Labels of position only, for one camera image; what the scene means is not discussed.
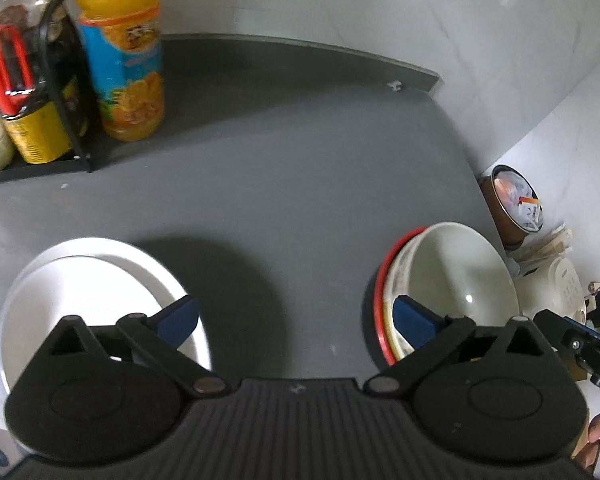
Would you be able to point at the large white plate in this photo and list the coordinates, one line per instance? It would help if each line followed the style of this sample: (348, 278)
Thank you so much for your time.
(145, 269)

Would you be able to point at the orange juice bottle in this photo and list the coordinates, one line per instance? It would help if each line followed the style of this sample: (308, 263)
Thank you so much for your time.
(123, 48)

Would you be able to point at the person's right hand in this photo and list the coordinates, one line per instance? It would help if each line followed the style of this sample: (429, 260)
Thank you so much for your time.
(589, 446)

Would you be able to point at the cream patterned bowl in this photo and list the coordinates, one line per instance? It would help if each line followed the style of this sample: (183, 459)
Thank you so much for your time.
(397, 343)

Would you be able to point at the red black bowl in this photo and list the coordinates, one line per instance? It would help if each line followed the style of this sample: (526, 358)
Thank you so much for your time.
(381, 335)

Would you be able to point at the white bakery plate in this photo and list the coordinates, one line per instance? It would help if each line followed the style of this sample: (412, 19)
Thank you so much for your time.
(85, 309)

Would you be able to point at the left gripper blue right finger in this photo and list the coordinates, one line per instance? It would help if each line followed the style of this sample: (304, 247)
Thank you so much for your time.
(438, 341)

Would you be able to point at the soy sauce bottle yellow label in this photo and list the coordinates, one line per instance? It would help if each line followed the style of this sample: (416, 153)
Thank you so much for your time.
(43, 88)

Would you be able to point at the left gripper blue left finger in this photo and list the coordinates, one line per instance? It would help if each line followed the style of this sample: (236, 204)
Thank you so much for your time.
(153, 341)

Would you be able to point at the black metal spice rack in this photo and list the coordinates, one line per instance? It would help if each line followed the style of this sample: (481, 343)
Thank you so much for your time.
(37, 13)

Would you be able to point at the brown bin with trash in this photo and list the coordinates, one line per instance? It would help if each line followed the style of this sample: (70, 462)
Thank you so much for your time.
(513, 204)

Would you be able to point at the white bowl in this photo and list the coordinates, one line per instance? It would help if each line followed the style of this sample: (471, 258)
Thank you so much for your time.
(452, 269)

